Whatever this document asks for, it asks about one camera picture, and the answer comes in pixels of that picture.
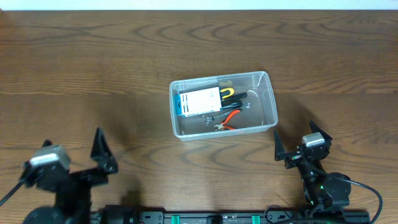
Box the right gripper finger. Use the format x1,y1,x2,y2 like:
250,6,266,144
274,130,286,161
309,120,332,140

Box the red handled pliers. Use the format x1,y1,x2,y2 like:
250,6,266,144
214,109,241,131

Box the slim black yellow screwdriver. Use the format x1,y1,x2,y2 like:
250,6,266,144
221,92,248,101

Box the stubby yellow black screwdriver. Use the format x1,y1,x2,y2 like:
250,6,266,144
220,87,235,100

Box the silver combination wrench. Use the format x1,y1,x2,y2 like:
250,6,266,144
206,102,251,124

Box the blue white screwdriver box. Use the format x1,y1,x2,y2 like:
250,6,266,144
174,87,222,117

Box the small black handled hammer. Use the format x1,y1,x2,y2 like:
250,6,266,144
221,100,243,110

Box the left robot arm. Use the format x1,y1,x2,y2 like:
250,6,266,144
21,128,139,223

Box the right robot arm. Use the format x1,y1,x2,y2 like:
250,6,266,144
274,121,351,218

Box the clear plastic storage container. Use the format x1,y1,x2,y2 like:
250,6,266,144
169,71,278,141

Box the left black cable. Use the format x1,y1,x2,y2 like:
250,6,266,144
0,179,27,208

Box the black mounting rail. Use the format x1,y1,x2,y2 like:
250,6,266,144
90,205,371,224

